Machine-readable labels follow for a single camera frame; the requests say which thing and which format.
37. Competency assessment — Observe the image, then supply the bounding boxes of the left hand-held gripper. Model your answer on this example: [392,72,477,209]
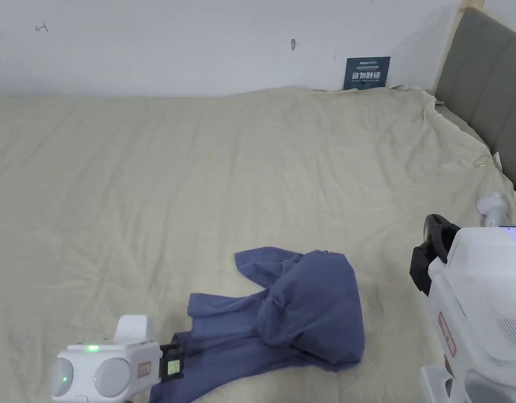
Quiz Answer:
[51,314,186,402]

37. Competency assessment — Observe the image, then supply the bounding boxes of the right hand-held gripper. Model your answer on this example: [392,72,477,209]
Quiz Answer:
[410,214,516,403]

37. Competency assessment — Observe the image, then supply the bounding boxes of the dark blue shirt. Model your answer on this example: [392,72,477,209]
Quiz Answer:
[148,248,366,403]

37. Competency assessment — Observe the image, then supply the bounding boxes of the white hand controller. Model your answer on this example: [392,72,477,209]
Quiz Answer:
[476,192,513,228]

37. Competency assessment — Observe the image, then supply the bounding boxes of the grey padded headboard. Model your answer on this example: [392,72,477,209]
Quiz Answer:
[433,0,516,210]

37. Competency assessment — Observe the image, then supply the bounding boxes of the bed with beige sheet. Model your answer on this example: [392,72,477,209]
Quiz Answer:
[0,86,516,403]

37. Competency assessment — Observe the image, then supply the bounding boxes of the dark blue sign card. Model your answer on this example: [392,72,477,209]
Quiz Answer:
[343,56,392,91]

